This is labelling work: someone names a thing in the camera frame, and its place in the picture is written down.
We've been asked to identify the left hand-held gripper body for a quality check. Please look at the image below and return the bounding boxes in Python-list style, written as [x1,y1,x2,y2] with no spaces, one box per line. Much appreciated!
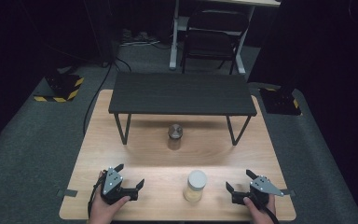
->
[101,167,139,205]

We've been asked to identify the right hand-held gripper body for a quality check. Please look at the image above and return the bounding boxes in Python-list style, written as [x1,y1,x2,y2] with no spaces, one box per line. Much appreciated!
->
[232,175,285,209]

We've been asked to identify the glass jar with white lid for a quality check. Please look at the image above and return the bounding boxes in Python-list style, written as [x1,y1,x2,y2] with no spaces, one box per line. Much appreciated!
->
[182,169,208,203]

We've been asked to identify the glass jar with metal lid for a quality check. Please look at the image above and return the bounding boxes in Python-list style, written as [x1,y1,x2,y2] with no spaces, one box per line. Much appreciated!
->
[167,123,185,151]

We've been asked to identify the black shelf with metal legs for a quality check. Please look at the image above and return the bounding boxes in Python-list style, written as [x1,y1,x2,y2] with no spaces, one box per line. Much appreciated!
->
[107,72,258,147]

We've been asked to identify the person's left hand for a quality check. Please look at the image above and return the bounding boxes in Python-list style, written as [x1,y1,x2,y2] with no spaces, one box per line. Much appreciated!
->
[88,171,131,224]

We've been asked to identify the person's right hand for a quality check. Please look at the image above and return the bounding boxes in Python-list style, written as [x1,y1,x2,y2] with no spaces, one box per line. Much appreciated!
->
[242,194,278,224]

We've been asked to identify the stand base with striped tape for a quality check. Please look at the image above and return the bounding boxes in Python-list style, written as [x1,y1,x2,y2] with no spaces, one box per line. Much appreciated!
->
[33,73,85,104]
[259,87,302,117]

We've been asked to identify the power strip with plugs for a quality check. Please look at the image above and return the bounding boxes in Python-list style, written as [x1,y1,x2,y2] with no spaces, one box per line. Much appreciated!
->
[120,28,157,44]

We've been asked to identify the black folding chair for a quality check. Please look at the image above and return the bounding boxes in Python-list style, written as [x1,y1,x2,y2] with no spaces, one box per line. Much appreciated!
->
[180,8,251,76]

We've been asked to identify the left hand-held gripper cable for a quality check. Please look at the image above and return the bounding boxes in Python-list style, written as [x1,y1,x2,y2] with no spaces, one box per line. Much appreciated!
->
[87,176,107,219]

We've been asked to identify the hand-held gripper cable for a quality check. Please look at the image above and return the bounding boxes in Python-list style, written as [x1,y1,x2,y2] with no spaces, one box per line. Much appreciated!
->
[87,176,107,219]
[260,204,280,224]

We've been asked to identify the right hand-held gripper cable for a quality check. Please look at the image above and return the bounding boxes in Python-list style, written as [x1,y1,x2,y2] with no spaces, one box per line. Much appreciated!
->
[260,204,280,224]

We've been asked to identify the black floor cable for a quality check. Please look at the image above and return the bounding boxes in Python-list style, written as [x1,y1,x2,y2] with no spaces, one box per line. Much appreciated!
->
[82,57,133,136]

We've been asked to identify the white metal desk frame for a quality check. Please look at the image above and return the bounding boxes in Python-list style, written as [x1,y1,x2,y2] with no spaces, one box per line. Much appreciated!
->
[169,0,282,75]

